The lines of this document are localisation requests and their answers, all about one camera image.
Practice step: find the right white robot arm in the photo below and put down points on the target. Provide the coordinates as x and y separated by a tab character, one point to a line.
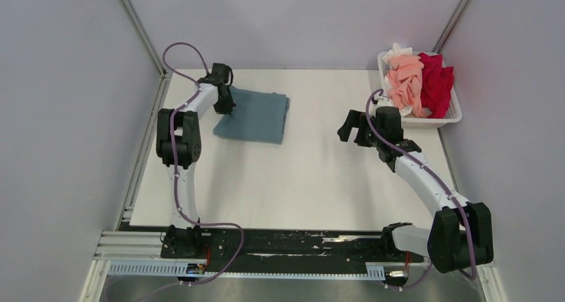
460	236

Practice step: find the blue-grey t shirt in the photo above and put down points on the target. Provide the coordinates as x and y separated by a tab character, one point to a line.
257	117

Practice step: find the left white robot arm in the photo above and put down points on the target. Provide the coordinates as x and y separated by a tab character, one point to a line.
179	146

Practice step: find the aluminium frame post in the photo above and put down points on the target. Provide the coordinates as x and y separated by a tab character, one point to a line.
142	35
451	24

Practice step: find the pink t shirt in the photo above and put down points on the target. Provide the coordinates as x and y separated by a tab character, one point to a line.
405	79

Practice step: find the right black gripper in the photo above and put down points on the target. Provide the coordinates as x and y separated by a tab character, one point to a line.
352	121

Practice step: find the white t shirt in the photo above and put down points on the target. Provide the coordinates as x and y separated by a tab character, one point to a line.
395	51

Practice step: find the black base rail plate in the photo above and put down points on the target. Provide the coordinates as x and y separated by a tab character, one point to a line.
211	252

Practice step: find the right aluminium frame post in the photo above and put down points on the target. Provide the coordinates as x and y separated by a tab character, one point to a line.
451	24

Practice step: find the red t shirt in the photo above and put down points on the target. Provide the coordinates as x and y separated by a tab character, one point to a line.
437	83

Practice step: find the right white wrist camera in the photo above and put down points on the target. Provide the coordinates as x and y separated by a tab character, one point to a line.
380	101

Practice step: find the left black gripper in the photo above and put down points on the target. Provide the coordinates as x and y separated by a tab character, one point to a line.
228	108

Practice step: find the left aluminium frame post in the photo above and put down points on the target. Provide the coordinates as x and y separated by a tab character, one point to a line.
142	35

